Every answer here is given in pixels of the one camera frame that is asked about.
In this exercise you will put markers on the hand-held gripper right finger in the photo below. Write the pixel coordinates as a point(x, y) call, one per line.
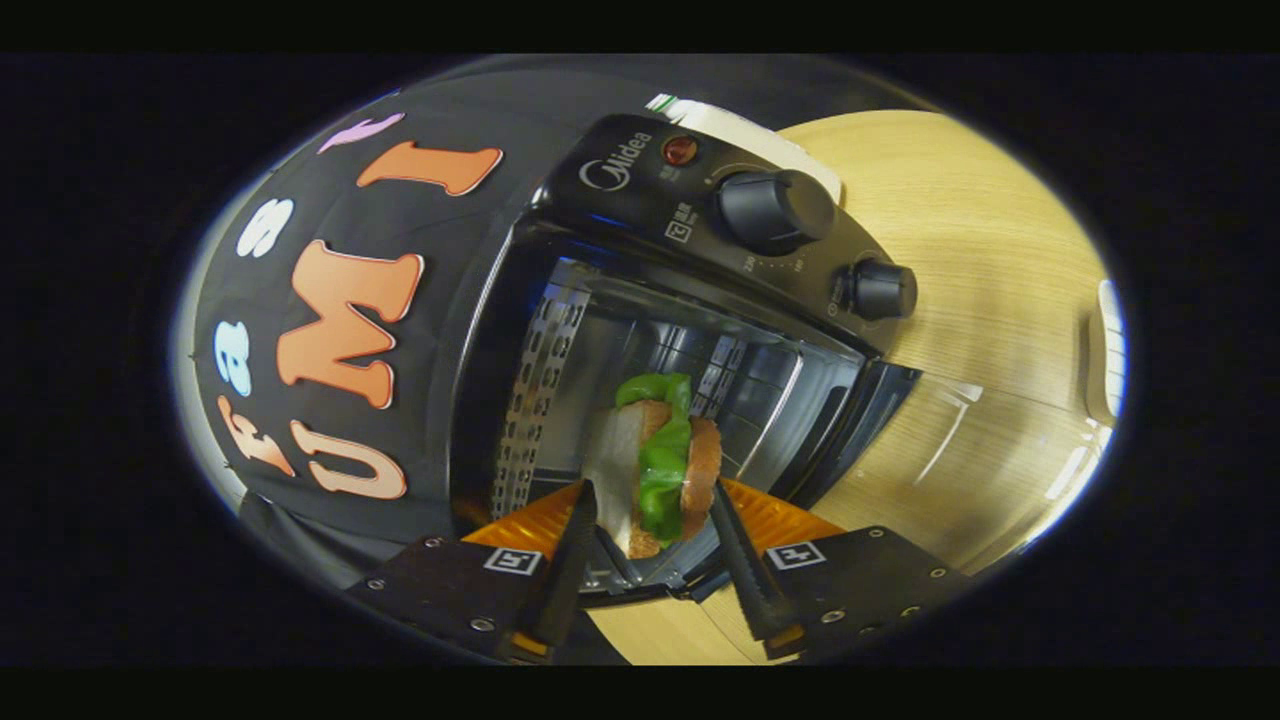
point(745, 570)

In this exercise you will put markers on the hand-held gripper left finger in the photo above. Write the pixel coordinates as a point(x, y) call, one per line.
point(565, 580)

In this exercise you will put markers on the lettuce bread sandwich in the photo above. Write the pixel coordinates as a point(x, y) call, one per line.
point(662, 465)

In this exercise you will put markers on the black toaster oven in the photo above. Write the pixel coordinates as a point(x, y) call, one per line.
point(640, 215)

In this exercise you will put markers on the white pop-up toaster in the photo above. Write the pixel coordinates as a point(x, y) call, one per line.
point(760, 140)

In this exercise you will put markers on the white ribbed tray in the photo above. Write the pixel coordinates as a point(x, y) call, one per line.
point(1108, 350)

